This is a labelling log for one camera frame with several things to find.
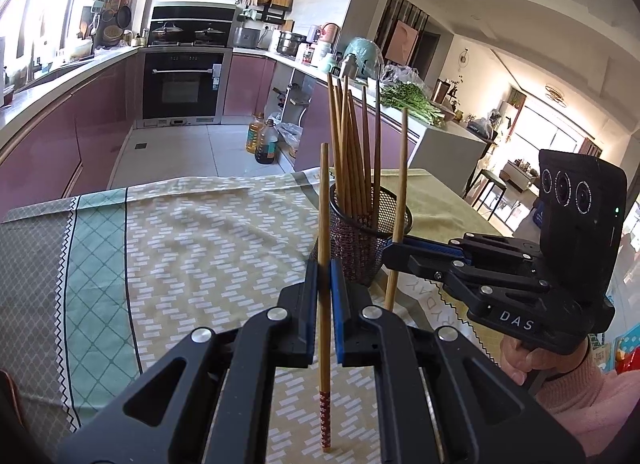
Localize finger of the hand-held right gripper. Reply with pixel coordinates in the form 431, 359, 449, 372
401, 232, 544, 271
382, 240, 551, 295

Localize black mesh chopstick holder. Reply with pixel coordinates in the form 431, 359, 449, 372
315, 183, 415, 289

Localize purple base cabinet with shelf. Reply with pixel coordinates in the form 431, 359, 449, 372
272, 66, 417, 175

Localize bundle of wooden chopsticks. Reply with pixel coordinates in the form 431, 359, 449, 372
327, 72, 383, 241

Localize black built-in oven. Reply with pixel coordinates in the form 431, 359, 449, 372
142, 50, 226, 121

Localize red-tipped wooden chopstick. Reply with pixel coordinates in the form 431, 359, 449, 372
384, 108, 410, 313
318, 143, 334, 454

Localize yellow cooking oil bottle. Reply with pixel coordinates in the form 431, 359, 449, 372
245, 112, 266, 153

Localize crumpled plastic bag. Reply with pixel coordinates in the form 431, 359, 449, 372
275, 121, 304, 157

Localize black integrated stove hood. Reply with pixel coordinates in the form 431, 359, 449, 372
149, 4, 237, 48

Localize clear plastic bag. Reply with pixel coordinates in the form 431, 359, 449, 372
380, 64, 427, 94

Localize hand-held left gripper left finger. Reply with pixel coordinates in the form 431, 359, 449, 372
55, 260, 321, 464

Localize yellow-green cloth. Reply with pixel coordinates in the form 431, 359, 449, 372
320, 168, 513, 255

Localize black wall spice rack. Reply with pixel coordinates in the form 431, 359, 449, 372
237, 0, 296, 27

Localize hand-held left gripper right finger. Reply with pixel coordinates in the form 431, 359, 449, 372
330, 258, 586, 464

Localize silver box appliance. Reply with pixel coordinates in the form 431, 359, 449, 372
234, 26, 261, 50

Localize dark round stool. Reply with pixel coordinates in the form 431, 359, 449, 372
472, 169, 504, 221

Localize dark cooking oil bottle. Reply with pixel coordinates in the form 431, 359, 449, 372
255, 119, 279, 165

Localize person's right hand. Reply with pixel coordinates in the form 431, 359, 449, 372
500, 336, 546, 387

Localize pink framed wall picture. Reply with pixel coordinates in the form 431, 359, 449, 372
392, 18, 419, 67

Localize patterned beige teal tablecloth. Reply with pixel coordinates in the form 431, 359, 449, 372
0, 169, 501, 464

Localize bunch of green vegetables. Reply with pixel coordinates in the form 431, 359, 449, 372
380, 82, 446, 127

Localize long purple base cabinet run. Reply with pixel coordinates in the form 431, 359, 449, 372
0, 51, 146, 217

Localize stainless steel stockpot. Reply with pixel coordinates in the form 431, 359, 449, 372
276, 31, 307, 57

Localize hanging kitchen utensils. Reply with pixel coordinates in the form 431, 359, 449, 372
95, 0, 134, 47

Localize dark cooking pot with lid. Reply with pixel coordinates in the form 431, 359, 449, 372
151, 24, 184, 45
195, 26, 227, 45

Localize person's right forearm pink sleeve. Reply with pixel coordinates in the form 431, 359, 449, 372
530, 341, 640, 459

